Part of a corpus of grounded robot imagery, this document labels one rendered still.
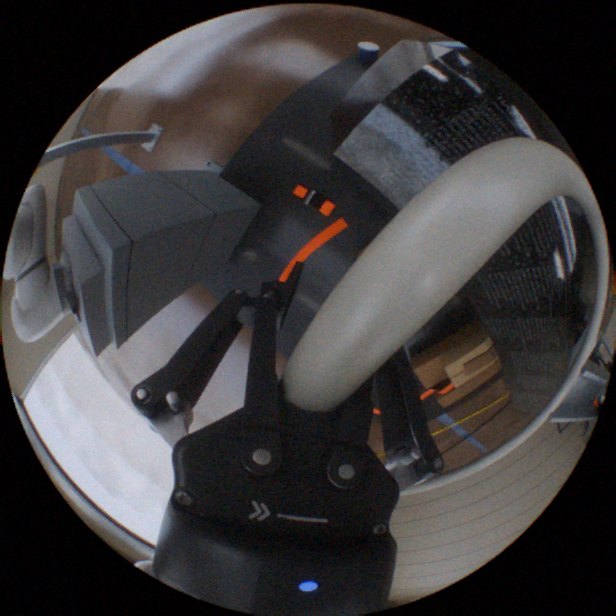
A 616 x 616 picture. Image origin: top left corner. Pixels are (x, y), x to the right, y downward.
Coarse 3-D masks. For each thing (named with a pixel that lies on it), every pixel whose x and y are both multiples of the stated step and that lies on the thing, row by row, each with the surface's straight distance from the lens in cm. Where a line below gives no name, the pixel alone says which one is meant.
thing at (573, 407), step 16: (592, 368) 51; (560, 384) 47; (576, 384) 54; (592, 384) 65; (608, 384) 68; (576, 400) 62; (592, 400) 76; (560, 416) 51; (576, 416) 61; (592, 416) 78
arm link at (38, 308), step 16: (32, 272) 63; (48, 272) 65; (16, 288) 67; (32, 288) 63; (48, 288) 63; (16, 304) 66; (32, 304) 63; (48, 304) 63; (16, 320) 66; (32, 320) 64; (48, 320) 65; (32, 336) 67
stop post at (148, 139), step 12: (120, 132) 164; (132, 132) 167; (144, 132) 173; (156, 132) 175; (60, 144) 152; (72, 144) 147; (84, 144) 150; (96, 144) 153; (108, 144) 158; (144, 144) 185; (48, 156) 146; (60, 156) 148; (36, 168) 145
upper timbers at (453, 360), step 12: (480, 336) 125; (456, 348) 126; (468, 348) 123; (480, 348) 124; (444, 360) 124; (456, 360) 121; (468, 360) 125; (456, 372) 128; (480, 372) 140; (456, 384) 138
